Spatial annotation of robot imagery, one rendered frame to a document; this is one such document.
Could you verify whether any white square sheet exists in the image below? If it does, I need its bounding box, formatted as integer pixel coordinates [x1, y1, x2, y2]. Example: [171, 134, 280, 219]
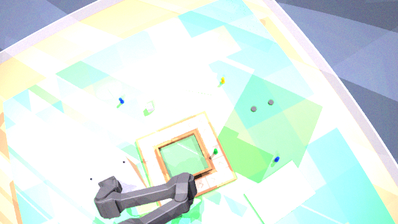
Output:
[244, 160, 315, 224]

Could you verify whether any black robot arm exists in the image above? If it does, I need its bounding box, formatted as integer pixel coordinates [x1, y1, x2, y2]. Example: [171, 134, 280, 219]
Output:
[94, 172, 197, 224]

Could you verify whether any grey die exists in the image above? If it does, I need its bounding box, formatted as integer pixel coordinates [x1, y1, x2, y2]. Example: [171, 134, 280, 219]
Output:
[145, 102, 154, 112]

